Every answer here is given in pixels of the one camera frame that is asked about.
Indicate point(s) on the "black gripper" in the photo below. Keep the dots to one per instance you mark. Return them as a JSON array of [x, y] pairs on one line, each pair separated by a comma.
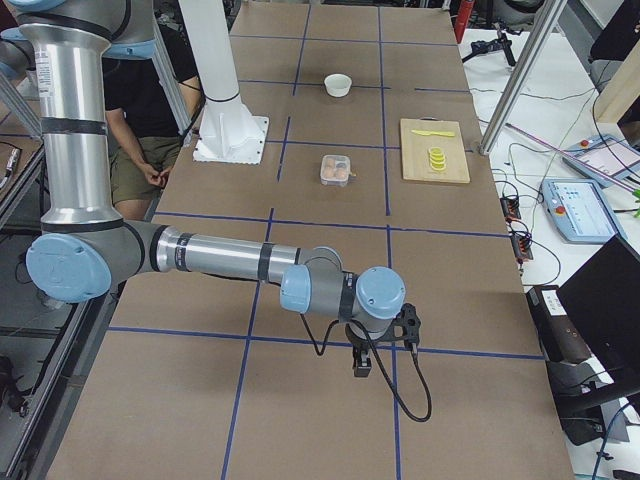
[[359, 348]]

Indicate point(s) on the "clear plastic egg box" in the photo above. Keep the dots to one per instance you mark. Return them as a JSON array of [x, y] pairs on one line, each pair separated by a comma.
[[341, 162]]

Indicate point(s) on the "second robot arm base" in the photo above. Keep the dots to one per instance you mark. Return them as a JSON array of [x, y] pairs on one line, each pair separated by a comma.
[[18, 62]]

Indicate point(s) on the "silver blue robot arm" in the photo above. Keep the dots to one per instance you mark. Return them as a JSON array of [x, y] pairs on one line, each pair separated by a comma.
[[86, 247]]

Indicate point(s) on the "wooden cutting board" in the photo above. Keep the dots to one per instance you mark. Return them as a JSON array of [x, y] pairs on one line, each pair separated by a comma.
[[415, 156]]

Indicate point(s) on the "lemon slice four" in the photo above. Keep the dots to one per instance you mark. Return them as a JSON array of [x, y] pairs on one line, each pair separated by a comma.
[[435, 151]]

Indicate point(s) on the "yellow plastic knife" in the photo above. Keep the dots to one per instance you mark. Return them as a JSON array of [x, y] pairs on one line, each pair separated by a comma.
[[447, 134]]

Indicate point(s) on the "black computer monitor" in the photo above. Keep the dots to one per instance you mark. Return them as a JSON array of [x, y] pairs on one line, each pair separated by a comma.
[[602, 300]]

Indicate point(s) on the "teach pendant tablet near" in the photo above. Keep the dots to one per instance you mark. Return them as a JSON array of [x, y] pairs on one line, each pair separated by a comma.
[[580, 211]]

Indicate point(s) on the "teach pendant tablet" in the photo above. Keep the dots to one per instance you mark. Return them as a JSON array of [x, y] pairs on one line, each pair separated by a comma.
[[580, 211], [608, 153]]

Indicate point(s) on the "white bowl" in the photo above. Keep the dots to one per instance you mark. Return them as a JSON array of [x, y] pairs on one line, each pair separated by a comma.
[[337, 85]]

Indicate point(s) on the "person in black shirt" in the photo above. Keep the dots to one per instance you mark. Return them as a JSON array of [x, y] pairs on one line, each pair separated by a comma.
[[140, 119]]

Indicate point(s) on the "teach pendant tablet far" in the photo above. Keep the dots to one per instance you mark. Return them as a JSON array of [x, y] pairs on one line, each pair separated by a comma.
[[608, 153]]

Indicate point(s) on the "white side table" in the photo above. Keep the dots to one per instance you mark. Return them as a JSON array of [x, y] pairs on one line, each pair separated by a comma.
[[554, 106]]

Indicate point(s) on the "black tripod clamp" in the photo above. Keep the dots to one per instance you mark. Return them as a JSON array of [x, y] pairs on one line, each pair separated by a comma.
[[501, 43]]

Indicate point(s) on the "red cylinder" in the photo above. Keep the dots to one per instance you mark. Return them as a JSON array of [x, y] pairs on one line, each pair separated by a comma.
[[462, 18]]

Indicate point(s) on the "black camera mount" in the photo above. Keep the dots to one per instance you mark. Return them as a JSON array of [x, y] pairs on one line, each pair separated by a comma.
[[405, 328]]

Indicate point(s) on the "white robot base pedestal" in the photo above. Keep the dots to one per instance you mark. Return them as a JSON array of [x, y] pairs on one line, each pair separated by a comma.
[[228, 132]]

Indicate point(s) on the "aluminium frame post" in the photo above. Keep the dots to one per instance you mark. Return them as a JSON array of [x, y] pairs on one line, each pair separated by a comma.
[[543, 26]]

